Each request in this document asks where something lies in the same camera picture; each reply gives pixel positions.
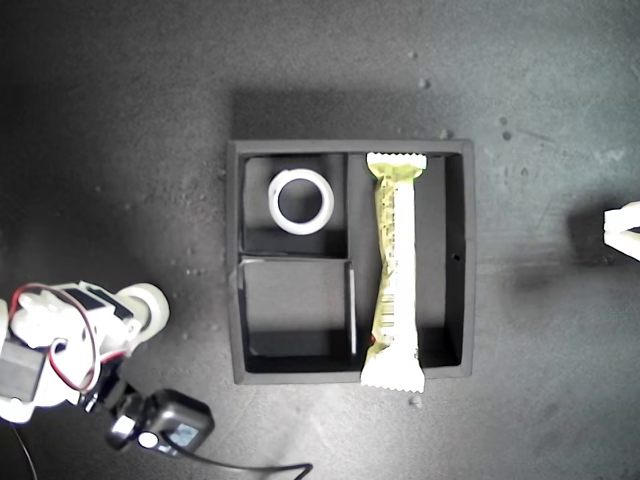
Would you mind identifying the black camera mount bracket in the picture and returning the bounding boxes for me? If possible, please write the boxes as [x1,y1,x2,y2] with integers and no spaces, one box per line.
[82,367,161,451]

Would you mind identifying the snack bar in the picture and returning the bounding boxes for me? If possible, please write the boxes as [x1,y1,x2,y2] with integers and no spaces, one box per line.
[359,151,431,394]

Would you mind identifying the small black camera box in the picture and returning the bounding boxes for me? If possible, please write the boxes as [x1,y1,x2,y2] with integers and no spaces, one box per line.
[142,388,216,459]

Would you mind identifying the black camera cable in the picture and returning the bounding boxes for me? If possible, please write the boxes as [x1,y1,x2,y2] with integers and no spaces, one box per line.
[179,447,315,480]

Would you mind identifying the red wire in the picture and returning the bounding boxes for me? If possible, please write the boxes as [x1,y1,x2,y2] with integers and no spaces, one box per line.
[10,283,99,394]

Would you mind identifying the black tray with wells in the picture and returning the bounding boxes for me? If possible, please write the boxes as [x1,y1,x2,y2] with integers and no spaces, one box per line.
[224,138,476,386]

